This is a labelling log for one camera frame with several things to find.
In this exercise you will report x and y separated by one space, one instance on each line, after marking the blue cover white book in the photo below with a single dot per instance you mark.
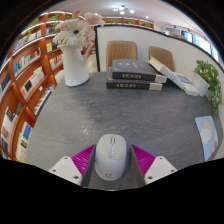
186 83

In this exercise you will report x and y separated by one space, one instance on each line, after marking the green plant in white pot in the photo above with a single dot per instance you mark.
208 75

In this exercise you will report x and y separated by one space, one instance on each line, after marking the tan upholstered chair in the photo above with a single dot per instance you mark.
121 55
163 56

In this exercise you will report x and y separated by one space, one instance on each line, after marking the ceiling light cluster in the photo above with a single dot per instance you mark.
122 10

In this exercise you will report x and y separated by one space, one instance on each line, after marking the large window with curtains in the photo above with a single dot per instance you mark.
200 41

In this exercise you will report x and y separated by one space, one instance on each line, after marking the white computer mouse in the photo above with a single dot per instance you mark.
110 156

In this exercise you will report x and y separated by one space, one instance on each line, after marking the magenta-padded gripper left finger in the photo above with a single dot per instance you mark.
81 161

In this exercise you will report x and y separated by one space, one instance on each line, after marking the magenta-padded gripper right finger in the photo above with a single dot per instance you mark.
146 161

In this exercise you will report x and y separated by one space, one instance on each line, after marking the white ceramic vase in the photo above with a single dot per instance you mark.
75 68

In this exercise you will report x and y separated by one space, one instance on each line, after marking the white leaning book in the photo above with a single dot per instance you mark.
166 70

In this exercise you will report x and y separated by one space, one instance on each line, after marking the map print mouse pad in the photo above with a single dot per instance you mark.
207 136

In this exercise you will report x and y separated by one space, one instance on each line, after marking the thick dark hardcover book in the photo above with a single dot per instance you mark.
133 68
130 85

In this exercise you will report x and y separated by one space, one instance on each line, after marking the orange wooden bookshelf unit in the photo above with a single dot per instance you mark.
26 76

